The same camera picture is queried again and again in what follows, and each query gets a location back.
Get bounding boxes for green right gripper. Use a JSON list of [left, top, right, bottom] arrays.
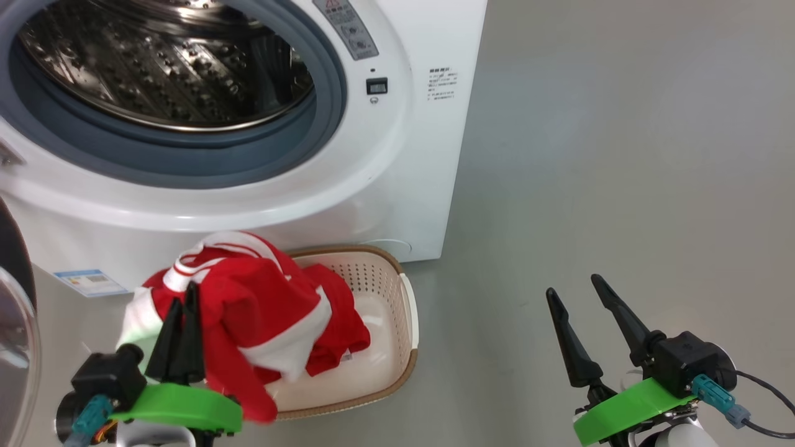
[[546, 274, 696, 447]]

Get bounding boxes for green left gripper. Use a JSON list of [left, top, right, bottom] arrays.
[[112, 281, 243, 435]]

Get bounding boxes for red and white garment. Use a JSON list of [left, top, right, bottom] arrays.
[[116, 231, 371, 424]]

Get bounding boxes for round glass washer door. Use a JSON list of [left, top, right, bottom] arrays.
[[0, 199, 42, 447]]

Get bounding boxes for cream laundry basket brown rim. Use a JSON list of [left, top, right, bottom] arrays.
[[264, 245, 419, 420]]

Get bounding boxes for white front-load washing machine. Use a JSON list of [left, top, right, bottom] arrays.
[[0, 0, 488, 297]]

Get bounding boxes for stainless steel washing machine drum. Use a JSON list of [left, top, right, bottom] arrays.
[[17, 0, 316, 132]]

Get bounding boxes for blue energy label sticker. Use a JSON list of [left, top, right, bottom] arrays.
[[53, 268, 130, 298]]

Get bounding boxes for round drain filter cover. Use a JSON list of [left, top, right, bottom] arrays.
[[360, 239, 412, 263]]

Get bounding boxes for grey warning sticker panel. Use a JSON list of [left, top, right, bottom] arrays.
[[312, 0, 379, 61]]

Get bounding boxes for left camera cable teal plug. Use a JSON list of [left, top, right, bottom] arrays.
[[64, 394, 116, 447]]

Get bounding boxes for camera cable teal plug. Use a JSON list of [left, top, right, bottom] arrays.
[[64, 394, 116, 447], [691, 371, 795, 440]]

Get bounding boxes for right camera cable teal plug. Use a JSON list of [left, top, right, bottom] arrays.
[[691, 371, 795, 440]]

